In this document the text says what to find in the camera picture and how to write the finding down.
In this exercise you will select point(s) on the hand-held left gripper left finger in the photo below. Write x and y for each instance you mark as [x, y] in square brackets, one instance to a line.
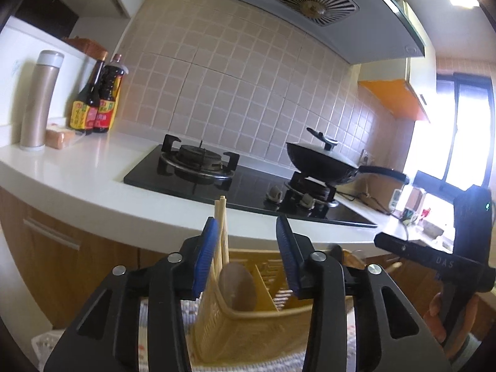
[203, 255]

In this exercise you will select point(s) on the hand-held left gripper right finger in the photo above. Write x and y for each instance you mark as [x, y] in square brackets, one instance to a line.
[288, 255]

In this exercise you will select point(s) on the wooden chopstick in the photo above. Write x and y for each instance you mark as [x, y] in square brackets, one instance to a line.
[224, 228]
[217, 221]

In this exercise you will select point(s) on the yellow plastic utensil basket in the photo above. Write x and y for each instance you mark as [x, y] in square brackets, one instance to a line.
[248, 325]

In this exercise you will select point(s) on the person's right forearm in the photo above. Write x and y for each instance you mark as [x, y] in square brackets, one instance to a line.
[467, 354]

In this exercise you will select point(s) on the person's right hand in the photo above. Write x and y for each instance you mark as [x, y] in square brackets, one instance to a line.
[434, 316]

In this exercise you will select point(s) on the grey bowl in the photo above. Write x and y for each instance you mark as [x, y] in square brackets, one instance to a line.
[433, 228]

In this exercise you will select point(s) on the dark mug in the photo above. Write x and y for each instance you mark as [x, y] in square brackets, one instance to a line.
[409, 215]

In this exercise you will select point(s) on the black gas stove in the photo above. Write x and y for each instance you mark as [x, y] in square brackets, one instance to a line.
[248, 186]

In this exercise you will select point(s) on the small white device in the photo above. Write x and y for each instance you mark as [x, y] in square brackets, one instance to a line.
[395, 199]

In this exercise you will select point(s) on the black wok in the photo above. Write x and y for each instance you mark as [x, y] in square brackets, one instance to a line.
[321, 162]

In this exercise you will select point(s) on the dark framed window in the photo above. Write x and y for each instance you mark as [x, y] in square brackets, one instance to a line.
[469, 131]

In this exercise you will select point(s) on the wooden base cabinets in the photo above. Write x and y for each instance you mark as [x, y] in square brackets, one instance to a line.
[50, 279]

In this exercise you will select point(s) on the striped woven table mat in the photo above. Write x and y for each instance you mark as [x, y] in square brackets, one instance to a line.
[46, 343]

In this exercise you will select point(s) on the wide dark sauce bottle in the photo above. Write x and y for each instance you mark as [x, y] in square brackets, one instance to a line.
[108, 100]

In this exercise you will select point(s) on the slim dark sauce bottle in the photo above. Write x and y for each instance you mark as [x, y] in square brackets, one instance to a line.
[86, 104]

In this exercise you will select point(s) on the steel thermos flask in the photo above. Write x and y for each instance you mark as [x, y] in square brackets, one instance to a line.
[38, 100]

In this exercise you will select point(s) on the white range hood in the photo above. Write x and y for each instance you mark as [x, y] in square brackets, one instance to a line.
[310, 11]

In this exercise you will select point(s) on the wall power outlet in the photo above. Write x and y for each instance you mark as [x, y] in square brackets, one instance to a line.
[367, 157]

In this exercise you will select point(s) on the orange-bottomed wall cabinet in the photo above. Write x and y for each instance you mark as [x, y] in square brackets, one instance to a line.
[399, 99]

